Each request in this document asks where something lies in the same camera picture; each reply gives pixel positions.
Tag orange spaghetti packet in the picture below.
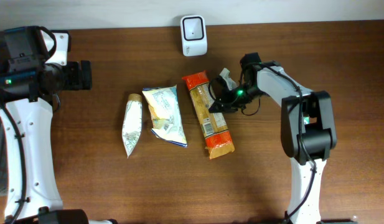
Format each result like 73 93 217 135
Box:
182 71 235 159

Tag small teal tissue pack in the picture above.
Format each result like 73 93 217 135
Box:
303 115 310 125

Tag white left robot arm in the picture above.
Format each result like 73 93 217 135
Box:
0 26 92 224

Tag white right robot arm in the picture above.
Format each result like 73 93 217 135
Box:
208 53 337 223

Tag white barcode scanner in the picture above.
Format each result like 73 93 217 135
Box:
180 15 208 57

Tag black right camera cable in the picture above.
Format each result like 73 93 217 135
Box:
208 76 261 116

